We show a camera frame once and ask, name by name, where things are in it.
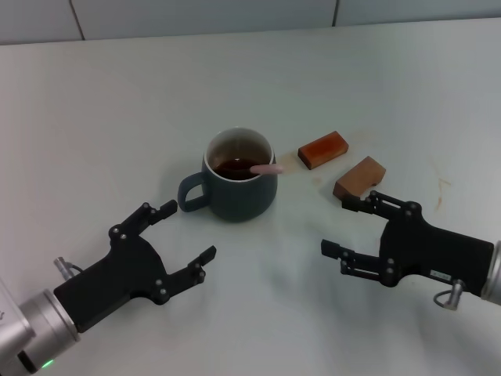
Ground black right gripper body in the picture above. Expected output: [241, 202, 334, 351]
[380, 207, 495, 297]

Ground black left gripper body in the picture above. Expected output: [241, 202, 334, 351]
[53, 225, 168, 334]

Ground dark grey ceramic mug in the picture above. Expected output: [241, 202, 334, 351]
[177, 126, 278, 222]

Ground pink handled metal spoon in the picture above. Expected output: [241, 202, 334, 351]
[250, 163, 283, 176]

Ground arched light wooden block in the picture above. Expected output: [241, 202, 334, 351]
[332, 155, 387, 207]

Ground flat reddish wooden block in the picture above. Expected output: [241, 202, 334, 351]
[297, 130, 350, 171]

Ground right gripper metal cable plug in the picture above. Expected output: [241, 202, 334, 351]
[433, 280, 465, 310]

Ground gripper metal cable plug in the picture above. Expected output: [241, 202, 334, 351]
[53, 256, 85, 280]
[433, 280, 465, 310]

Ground left gripper metal cable plug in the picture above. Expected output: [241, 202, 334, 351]
[53, 256, 85, 280]

